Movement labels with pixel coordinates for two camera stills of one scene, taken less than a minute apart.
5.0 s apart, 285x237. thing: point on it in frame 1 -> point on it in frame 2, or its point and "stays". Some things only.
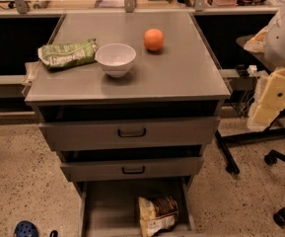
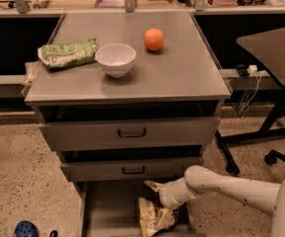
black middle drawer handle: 133,172 stays
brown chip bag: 157,213 stays
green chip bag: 64,54 stays
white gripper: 282,43 -> 167,196
